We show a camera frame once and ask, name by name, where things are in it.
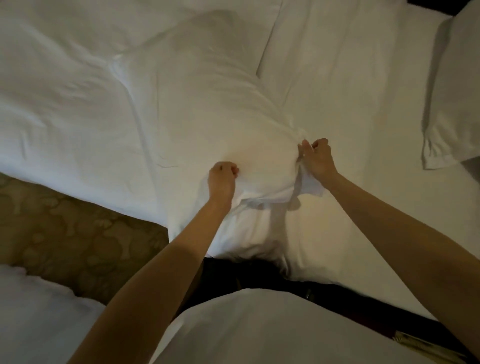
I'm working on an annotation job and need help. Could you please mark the white pillow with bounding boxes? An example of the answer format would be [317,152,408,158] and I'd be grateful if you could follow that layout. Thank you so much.
[421,0,480,171]
[112,9,328,279]

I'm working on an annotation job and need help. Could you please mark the person's right hand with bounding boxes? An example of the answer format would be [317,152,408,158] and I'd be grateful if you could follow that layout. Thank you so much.
[298,138,340,185]

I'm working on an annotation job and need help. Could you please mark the person's left hand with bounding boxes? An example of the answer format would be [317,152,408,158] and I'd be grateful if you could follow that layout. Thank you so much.
[208,161,240,208]

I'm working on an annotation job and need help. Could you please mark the gold striped cloth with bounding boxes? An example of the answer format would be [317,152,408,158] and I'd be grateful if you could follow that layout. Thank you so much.
[392,330,467,364]

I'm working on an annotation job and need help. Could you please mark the person's white shirt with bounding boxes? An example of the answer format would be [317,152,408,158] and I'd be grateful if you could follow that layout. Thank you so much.
[149,288,434,364]

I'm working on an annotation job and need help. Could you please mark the white duvet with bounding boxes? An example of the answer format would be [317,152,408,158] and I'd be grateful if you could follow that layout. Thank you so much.
[0,0,283,230]

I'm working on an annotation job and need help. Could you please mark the person's dark trousers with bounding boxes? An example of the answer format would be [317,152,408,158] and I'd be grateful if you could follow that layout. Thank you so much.
[175,256,478,364]

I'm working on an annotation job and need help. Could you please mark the person's right forearm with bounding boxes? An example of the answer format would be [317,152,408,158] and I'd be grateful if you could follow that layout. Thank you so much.
[322,171,480,361]

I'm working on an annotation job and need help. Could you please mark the person's left forearm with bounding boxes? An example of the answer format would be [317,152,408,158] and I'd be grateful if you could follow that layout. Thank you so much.
[67,198,235,364]

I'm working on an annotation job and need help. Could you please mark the white bed sheet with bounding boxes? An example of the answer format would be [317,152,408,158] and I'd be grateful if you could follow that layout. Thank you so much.
[256,0,480,321]

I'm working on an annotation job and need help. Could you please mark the white crumpled bedding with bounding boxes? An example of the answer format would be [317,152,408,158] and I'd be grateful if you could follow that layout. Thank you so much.
[0,264,108,364]

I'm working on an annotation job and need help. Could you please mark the dark headboard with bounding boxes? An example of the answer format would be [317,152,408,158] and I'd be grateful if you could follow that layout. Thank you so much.
[407,0,471,16]

